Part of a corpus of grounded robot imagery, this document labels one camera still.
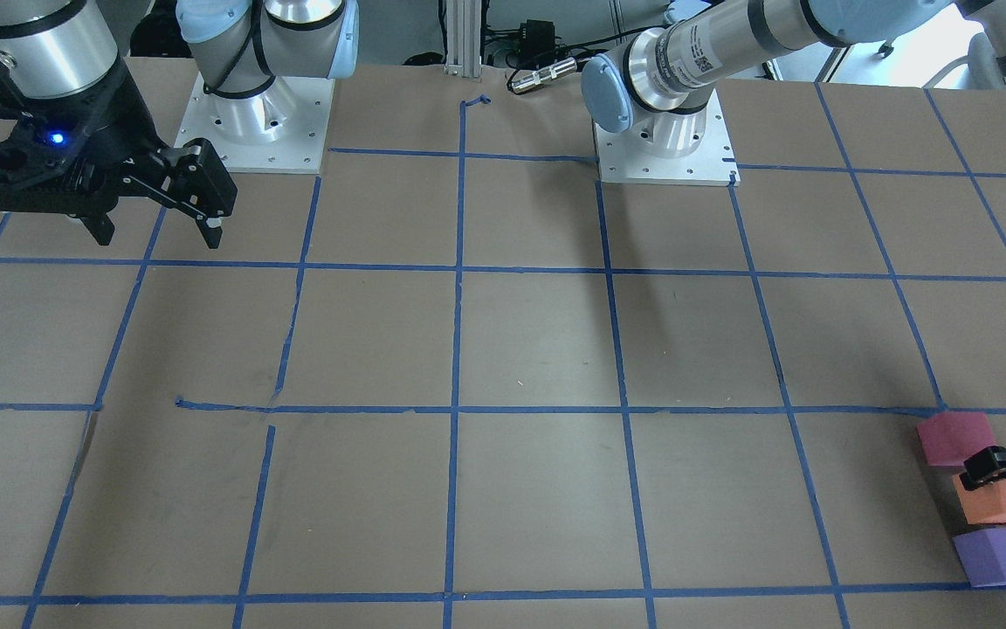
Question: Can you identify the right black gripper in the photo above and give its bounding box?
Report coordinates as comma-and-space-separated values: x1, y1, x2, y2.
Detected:
0, 59, 238, 250

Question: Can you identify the orange foam block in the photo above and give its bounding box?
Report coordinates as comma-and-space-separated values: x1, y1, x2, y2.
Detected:
951, 475, 1006, 525

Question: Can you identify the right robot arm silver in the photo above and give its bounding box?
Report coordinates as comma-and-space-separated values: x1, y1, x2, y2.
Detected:
0, 1, 359, 248

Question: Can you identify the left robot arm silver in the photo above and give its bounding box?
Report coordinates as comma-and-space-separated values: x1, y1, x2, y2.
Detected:
582, 1, 1006, 133

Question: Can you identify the red foam block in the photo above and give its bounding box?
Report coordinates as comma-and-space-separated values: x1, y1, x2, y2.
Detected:
917, 410, 998, 468

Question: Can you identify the purple foam block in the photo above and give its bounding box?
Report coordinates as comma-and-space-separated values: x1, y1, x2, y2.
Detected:
953, 527, 1006, 588

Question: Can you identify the grey office chair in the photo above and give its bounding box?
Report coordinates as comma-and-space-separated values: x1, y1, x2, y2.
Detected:
923, 32, 1006, 91

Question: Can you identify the black power adapter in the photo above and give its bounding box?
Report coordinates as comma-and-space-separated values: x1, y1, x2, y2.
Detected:
498, 19, 556, 57

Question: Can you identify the silver cylindrical connector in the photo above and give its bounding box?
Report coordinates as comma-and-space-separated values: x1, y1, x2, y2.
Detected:
506, 57, 578, 95

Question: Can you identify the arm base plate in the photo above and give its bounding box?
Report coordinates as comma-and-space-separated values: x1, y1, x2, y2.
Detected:
175, 75, 336, 175
592, 92, 741, 187

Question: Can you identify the aluminium frame post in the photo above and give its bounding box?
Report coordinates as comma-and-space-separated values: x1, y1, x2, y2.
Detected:
438, 0, 486, 82

